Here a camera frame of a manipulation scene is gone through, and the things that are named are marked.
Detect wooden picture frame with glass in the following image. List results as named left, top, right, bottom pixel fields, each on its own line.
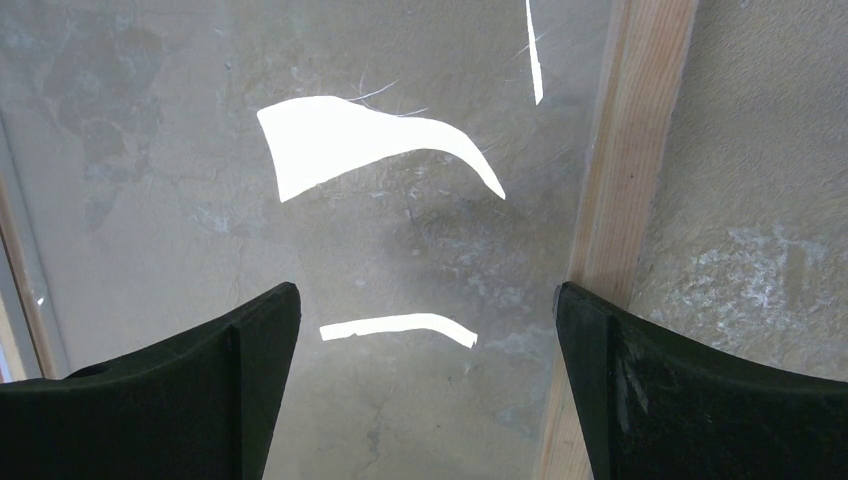
left=1, top=1, right=697, bottom=479

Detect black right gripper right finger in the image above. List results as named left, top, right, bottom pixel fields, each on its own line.
left=555, top=282, right=847, bottom=479

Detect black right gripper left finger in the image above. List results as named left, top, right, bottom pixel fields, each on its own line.
left=1, top=282, right=301, bottom=479

